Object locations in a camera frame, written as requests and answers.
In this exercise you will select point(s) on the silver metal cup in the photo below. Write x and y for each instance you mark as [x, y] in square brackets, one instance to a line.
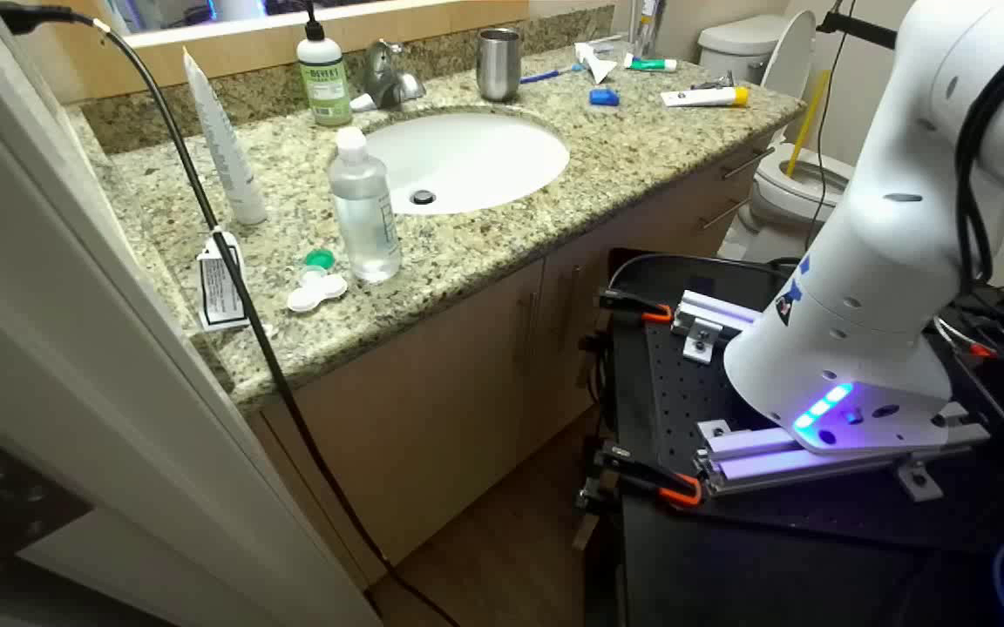
[501, 64]

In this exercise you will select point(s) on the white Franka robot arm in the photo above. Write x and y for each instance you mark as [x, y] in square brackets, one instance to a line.
[872, 255]

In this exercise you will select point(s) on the chrome sink drain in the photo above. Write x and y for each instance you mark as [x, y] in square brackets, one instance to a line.
[424, 195]

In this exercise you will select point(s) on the white oval sink basin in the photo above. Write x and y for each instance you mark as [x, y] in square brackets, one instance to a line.
[480, 157]

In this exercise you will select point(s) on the tan wooden vanity cabinet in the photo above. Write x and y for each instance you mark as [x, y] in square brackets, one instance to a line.
[445, 404]

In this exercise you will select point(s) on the orange black clamp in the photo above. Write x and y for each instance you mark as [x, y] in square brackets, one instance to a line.
[661, 478]
[639, 308]

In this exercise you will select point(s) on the clear plastic bottle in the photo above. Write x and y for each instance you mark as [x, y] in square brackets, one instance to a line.
[363, 222]

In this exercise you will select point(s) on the blue floss box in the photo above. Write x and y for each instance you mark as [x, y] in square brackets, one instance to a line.
[604, 98]

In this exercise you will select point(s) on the blue toothbrush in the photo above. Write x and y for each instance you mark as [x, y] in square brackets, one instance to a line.
[538, 79]

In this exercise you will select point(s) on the chrome faucet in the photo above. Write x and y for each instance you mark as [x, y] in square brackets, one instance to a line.
[386, 79]

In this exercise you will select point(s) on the green soap pump bottle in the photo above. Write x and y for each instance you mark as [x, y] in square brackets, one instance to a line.
[325, 89]

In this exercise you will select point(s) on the green white toothpaste tube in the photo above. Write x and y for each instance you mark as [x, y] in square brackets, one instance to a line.
[653, 64]

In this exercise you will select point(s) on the white tube yellow cap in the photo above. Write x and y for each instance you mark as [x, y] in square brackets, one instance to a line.
[700, 96]

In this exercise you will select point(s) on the white toilet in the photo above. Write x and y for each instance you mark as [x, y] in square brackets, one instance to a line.
[786, 195]

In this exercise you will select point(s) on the tall white tube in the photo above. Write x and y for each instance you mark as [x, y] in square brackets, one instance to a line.
[228, 144]

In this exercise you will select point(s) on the black robot cart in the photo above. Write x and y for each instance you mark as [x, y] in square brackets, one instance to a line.
[756, 557]

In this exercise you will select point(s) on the wood framed mirror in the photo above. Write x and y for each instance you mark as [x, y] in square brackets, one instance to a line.
[294, 28]

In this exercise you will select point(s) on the yellow stick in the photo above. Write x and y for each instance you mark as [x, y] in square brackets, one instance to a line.
[809, 123]

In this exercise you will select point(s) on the short aluminium rail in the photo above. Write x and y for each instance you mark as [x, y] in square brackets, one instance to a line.
[712, 315]

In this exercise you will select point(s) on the long aluminium rail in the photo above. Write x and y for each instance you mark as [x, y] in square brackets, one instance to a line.
[781, 457]

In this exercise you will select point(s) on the white door frame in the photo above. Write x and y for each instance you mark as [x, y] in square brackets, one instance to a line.
[84, 383]

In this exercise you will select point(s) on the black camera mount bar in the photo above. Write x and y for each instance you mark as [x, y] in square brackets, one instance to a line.
[854, 28]

